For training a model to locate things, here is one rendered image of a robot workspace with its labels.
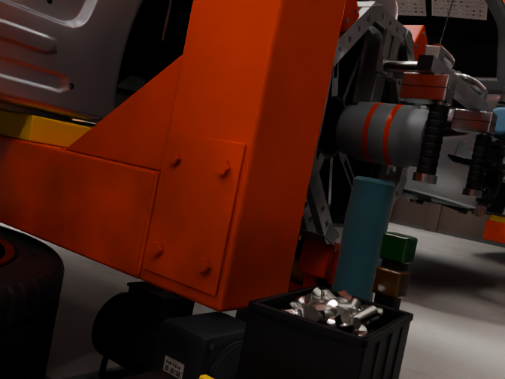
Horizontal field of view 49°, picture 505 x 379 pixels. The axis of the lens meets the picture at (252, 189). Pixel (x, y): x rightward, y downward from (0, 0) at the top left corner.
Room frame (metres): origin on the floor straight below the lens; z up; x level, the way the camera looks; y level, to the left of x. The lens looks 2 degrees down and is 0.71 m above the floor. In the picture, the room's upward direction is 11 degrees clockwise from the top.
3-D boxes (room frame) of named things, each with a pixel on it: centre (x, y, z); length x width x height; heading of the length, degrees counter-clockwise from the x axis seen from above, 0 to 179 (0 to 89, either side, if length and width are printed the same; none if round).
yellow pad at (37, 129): (1.11, 0.44, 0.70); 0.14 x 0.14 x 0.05; 54
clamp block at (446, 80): (1.06, -0.29, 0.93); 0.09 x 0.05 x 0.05; 54
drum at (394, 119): (1.27, -0.28, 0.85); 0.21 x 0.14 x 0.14; 54
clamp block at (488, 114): (1.33, -0.49, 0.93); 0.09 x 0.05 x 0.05; 54
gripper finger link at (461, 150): (1.39, -0.50, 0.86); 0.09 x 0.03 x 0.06; 108
